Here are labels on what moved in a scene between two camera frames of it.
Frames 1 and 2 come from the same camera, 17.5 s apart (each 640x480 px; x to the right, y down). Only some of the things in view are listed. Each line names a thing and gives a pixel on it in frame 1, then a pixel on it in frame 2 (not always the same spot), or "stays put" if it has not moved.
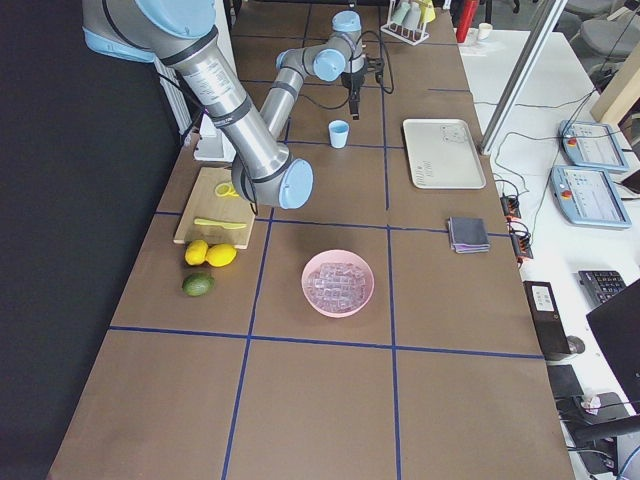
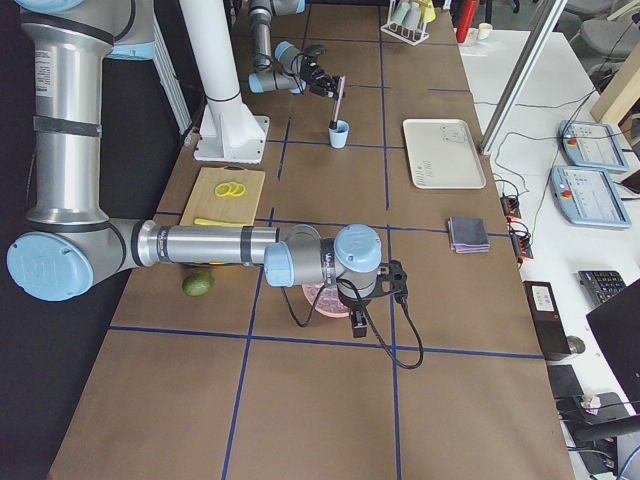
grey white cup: x=412 y=17 stays put
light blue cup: x=338 y=133 stays put
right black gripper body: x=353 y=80 → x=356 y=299
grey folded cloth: x=468 y=235 stays put
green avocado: x=198 y=284 stays put
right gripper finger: x=355 y=109 → x=359 y=322
